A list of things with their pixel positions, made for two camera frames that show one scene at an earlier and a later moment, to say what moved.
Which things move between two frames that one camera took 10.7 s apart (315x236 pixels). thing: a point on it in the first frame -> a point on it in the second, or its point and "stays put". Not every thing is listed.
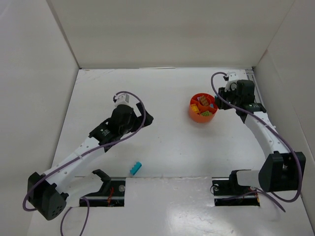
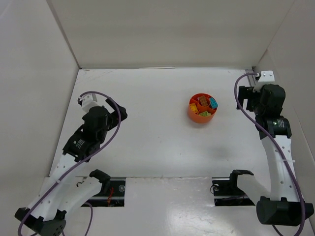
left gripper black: (141, 116) -> (116, 109)
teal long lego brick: (136, 168) -> (213, 103)
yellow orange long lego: (195, 108) stays put
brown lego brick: (204, 101) stays put
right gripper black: (222, 99) -> (245, 97)
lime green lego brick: (206, 113) stays put
